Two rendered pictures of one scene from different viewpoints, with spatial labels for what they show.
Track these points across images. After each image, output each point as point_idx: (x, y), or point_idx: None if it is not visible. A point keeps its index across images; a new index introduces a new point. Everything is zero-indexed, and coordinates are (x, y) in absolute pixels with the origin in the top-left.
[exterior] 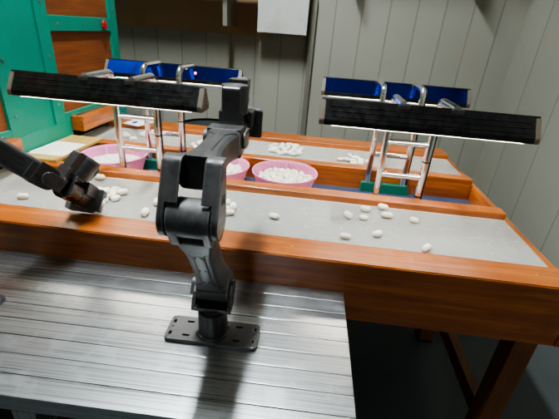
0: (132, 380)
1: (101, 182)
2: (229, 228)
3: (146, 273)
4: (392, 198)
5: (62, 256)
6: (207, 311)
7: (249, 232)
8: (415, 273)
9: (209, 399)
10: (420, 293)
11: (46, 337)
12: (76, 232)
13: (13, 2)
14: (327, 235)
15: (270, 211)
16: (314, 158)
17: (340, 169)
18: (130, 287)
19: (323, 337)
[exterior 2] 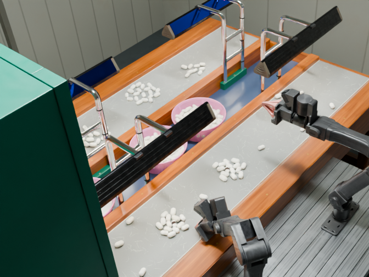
0: (358, 253)
1: (138, 221)
2: (262, 173)
3: (269, 230)
4: (273, 86)
5: (224, 267)
6: (346, 206)
7: (272, 166)
8: (353, 122)
9: None
10: (354, 129)
11: None
12: (233, 244)
13: None
14: (295, 136)
15: (250, 146)
16: (171, 87)
17: (208, 84)
18: (280, 241)
19: None
